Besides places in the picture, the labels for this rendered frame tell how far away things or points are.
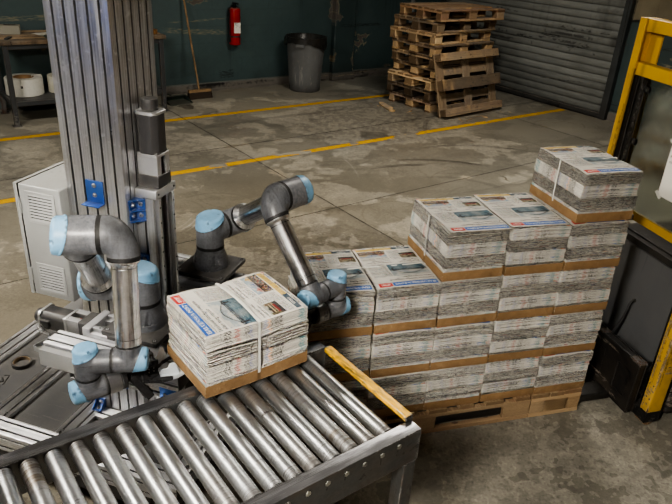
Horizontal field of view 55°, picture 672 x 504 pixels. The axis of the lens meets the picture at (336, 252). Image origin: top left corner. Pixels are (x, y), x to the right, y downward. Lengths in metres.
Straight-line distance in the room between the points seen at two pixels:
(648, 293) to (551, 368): 0.69
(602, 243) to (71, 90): 2.24
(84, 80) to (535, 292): 2.03
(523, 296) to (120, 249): 1.80
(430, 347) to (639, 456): 1.16
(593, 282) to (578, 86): 7.02
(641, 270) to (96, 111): 2.73
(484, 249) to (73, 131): 1.66
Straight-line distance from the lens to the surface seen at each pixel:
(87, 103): 2.41
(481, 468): 3.15
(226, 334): 1.99
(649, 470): 3.45
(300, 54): 9.49
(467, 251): 2.75
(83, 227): 1.96
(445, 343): 2.95
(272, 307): 2.11
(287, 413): 2.06
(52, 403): 3.16
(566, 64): 10.13
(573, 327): 3.27
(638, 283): 3.75
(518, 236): 2.84
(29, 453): 2.04
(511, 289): 2.96
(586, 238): 3.04
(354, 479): 1.96
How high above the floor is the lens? 2.13
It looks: 26 degrees down
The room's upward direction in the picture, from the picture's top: 4 degrees clockwise
